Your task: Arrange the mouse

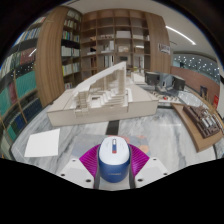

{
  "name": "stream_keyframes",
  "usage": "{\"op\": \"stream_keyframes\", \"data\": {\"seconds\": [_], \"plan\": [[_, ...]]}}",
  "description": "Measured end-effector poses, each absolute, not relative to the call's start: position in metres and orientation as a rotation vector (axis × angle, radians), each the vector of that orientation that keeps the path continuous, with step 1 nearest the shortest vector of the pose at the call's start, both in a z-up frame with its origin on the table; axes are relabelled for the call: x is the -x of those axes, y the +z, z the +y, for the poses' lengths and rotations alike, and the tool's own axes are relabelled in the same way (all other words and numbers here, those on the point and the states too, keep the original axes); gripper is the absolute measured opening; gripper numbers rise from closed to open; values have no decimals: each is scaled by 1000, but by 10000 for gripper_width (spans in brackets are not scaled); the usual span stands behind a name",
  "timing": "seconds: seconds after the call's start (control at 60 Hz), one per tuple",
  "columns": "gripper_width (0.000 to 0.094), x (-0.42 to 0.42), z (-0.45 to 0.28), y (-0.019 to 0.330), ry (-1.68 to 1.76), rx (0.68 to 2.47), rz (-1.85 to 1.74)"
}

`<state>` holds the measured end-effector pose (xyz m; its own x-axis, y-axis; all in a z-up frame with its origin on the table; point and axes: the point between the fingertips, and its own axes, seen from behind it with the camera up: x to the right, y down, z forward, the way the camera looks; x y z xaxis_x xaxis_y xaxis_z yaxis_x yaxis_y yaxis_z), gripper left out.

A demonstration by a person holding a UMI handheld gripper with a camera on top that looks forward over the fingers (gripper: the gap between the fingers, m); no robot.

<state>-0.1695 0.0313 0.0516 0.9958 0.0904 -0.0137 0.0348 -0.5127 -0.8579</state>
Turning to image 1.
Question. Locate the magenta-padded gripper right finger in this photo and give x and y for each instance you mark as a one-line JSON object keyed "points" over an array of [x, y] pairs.
{"points": [[138, 161]]}

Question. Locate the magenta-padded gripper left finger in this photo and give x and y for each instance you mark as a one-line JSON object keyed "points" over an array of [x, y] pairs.
{"points": [[89, 161]]}

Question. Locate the blue and white computer mouse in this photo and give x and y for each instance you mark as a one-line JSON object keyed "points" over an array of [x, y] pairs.
{"points": [[114, 163]]}

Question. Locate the white paper sheet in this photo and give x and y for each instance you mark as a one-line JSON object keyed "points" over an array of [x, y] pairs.
{"points": [[42, 143]]}

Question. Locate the white architectural model, beige base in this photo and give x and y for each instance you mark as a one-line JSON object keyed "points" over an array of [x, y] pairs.
{"points": [[133, 106]]}

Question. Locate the brown site model, wooden board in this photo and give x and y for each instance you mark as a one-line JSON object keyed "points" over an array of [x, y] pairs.
{"points": [[200, 130]]}

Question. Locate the dark grey box model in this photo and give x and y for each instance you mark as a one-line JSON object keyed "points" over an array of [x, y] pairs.
{"points": [[151, 78]]}

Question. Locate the glass-fronted bookshelf, colourful books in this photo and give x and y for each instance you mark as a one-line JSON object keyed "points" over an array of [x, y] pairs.
{"points": [[20, 86]]}

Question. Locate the dark bookshelf with books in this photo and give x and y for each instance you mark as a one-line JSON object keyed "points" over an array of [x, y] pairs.
{"points": [[70, 50]]}

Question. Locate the group of ceiling spotlights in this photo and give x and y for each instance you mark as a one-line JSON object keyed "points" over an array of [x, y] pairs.
{"points": [[196, 63]]}

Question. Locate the hanging white sign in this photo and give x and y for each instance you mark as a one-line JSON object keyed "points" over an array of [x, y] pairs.
{"points": [[164, 48]]}

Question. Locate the wooden shelf unit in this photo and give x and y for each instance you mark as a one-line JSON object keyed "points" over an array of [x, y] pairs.
{"points": [[123, 36]]}

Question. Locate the long ceiling light strip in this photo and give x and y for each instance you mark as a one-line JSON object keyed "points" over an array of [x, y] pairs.
{"points": [[180, 34]]}

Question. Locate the red wall sign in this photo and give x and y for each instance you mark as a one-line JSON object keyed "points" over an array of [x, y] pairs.
{"points": [[216, 101]]}

